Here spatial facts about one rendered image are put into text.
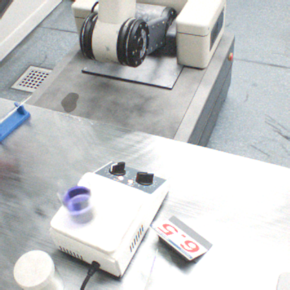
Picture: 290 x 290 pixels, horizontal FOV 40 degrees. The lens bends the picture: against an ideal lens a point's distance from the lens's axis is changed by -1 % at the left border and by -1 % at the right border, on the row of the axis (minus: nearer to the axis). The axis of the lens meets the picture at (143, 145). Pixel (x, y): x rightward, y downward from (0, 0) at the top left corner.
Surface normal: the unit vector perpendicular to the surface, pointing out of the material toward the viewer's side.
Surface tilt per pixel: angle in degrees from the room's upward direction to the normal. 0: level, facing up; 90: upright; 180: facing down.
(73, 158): 0
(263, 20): 0
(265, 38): 0
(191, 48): 90
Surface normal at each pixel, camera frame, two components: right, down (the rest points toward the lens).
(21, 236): -0.08, -0.66
